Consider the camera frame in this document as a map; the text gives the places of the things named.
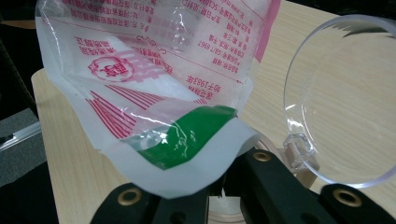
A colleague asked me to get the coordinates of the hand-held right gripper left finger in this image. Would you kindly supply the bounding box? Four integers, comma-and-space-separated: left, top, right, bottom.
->
206, 176, 225, 198

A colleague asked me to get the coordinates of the pink printed clear plastic bag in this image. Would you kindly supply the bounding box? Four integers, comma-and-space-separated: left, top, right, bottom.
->
35, 0, 282, 200

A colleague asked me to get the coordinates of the clear plastic cup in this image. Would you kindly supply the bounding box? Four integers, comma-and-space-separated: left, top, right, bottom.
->
206, 13, 396, 224

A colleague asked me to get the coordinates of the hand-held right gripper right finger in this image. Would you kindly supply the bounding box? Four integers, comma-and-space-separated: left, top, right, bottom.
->
223, 149, 256, 198

